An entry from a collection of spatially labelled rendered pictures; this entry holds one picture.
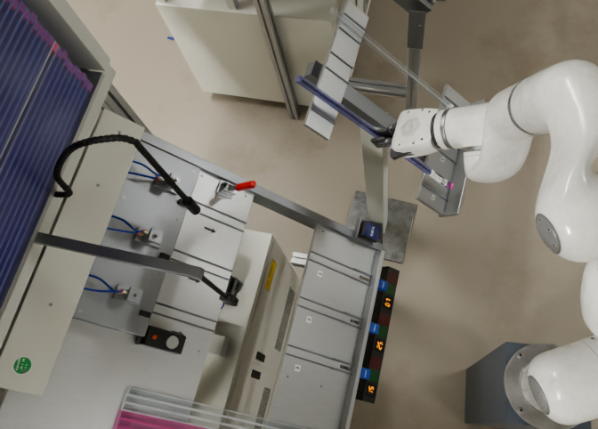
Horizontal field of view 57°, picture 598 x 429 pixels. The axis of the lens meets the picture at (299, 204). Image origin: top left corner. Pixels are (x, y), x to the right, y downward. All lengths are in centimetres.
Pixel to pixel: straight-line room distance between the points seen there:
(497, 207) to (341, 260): 105
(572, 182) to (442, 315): 147
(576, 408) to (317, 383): 56
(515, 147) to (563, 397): 41
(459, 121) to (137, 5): 224
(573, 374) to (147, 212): 78
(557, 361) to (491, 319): 114
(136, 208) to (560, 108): 72
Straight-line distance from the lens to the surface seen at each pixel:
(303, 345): 128
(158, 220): 107
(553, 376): 100
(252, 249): 157
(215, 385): 152
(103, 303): 103
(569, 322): 221
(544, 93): 79
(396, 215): 221
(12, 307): 95
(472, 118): 112
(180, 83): 270
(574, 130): 74
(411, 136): 119
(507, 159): 103
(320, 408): 132
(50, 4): 86
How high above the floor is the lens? 208
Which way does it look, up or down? 67 degrees down
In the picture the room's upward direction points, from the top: 22 degrees counter-clockwise
